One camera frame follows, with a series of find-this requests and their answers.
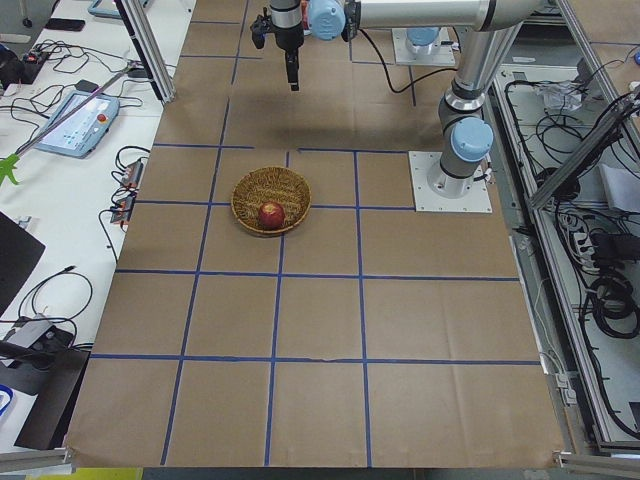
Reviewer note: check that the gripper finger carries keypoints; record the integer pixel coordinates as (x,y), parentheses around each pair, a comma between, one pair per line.
(292,69)

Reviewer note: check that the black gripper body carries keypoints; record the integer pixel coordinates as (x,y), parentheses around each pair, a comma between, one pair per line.
(289,40)

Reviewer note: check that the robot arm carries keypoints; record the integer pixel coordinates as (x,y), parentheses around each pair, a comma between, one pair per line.
(421,40)
(493,27)

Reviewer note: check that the woven wicker basket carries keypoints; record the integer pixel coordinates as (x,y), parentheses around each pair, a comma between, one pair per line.
(271,183)

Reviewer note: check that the dark red basket apple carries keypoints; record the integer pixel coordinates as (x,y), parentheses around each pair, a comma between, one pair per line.
(271,215)

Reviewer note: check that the blue teach pendant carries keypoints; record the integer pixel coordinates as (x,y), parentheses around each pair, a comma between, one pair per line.
(81,133)

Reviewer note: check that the green-tipped grabber stick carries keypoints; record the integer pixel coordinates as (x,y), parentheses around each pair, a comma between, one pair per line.
(8,164)

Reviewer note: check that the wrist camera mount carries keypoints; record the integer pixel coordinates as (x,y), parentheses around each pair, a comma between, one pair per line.
(260,28)

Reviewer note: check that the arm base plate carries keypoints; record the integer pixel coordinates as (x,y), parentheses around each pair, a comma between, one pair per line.
(441,55)
(436,192)

